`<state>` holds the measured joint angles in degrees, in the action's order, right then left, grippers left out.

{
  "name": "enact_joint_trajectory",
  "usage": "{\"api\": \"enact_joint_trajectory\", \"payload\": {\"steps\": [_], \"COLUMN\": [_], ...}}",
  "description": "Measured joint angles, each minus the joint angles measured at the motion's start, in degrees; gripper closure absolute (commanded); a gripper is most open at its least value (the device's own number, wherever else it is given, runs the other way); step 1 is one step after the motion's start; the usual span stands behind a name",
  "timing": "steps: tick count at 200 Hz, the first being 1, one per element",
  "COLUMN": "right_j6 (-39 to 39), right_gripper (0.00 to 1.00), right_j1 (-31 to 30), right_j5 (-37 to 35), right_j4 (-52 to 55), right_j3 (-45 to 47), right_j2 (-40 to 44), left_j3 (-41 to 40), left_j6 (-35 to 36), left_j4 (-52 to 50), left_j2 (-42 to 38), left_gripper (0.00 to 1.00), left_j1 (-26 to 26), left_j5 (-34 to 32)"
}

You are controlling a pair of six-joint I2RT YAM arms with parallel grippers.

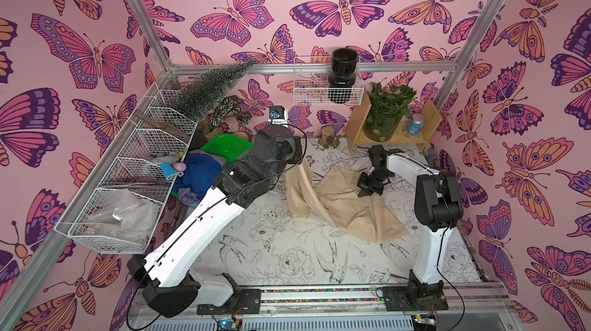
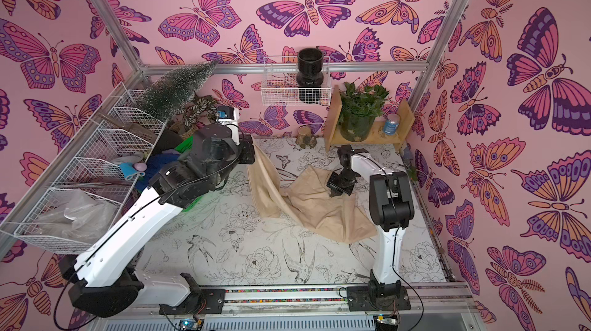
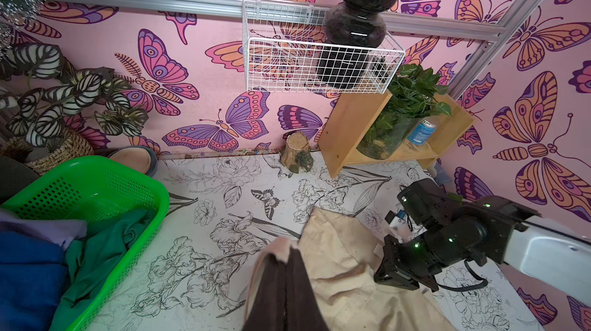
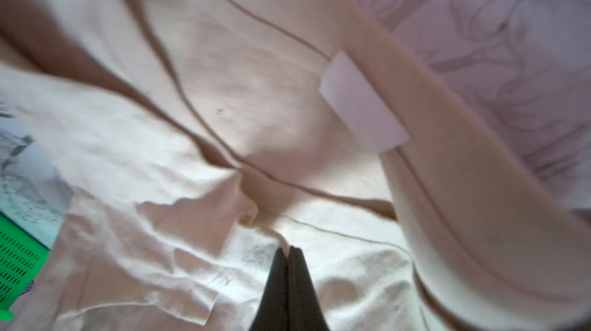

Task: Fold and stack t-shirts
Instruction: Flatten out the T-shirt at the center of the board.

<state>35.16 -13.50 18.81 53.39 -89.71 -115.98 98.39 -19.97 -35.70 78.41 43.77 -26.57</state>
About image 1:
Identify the black ribbed vase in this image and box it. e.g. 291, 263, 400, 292
328, 48, 359, 105

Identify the frosted miniature christmas tree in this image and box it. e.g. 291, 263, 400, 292
169, 61, 255, 122

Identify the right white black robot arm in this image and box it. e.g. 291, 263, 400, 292
357, 145, 463, 312

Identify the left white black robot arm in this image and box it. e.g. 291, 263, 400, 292
127, 123, 307, 318

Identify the small tree stump ornament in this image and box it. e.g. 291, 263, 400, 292
319, 125, 340, 149

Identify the wooden corner shelf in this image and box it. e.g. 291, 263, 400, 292
345, 91, 443, 152

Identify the clear plastic bag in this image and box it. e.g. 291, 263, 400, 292
82, 189, 160, 244

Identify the blue tin can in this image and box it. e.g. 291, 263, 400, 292
406, 113, 426, 136

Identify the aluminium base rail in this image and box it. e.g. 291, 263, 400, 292
122, 283, 525, 330

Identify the white wire wall shelf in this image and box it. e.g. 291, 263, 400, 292
54, 89, 197, 254

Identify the green potted plant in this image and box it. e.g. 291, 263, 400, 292
363, 83, 416, 143

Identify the blue and pink toy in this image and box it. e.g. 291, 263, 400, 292
152, 153, 187, 181

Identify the striped leaf plant in basket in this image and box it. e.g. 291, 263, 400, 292
197, 95, 252, 139

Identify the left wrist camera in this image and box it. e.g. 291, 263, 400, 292
269, 106, 289, 127

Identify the green plastic laundry basket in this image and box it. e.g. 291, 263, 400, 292
171, 134, 253, 205

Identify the lilac t-shirt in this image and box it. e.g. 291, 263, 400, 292
177, 155, 227, 207

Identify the beige t-shirt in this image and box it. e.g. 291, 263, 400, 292
285, 161, 408, 244

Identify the black cone lamp shade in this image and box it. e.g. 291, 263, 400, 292
188, 131, 209, 151

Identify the small white wire basket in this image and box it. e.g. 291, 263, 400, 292
292, 55, 365, 106

